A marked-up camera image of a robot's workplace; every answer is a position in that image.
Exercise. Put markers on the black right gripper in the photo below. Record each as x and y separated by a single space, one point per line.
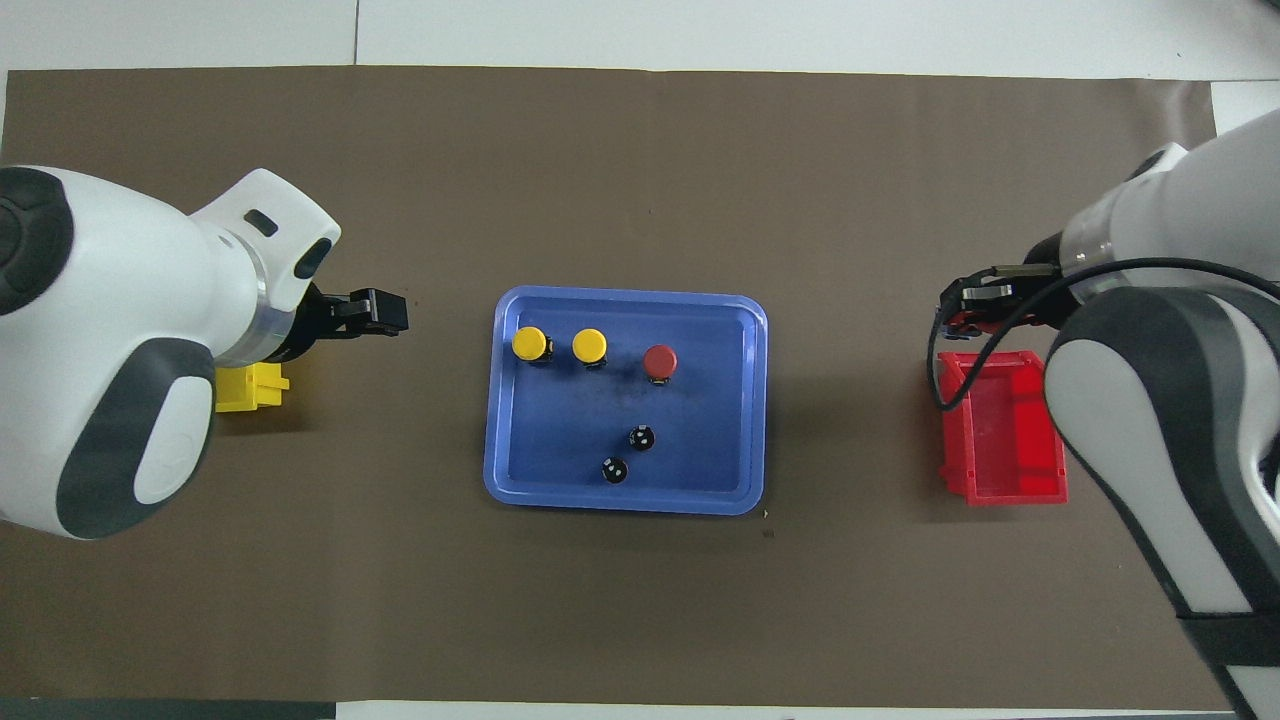
1035 280

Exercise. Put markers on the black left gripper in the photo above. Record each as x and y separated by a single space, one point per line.
322 318

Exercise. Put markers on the yellow push button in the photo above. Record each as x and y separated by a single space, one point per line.
530 343
590 346

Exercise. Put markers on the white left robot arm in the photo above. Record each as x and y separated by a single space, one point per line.
110 300

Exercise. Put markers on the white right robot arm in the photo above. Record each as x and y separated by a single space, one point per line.
1150 420

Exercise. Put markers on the red plastic bin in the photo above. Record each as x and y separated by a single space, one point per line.
1000 440

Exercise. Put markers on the yellow plastic bin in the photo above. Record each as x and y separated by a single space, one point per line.
250 392

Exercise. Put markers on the brown paper table mat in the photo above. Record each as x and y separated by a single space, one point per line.
640 170

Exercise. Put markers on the blue plastic tray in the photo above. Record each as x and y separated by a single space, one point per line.
720 450

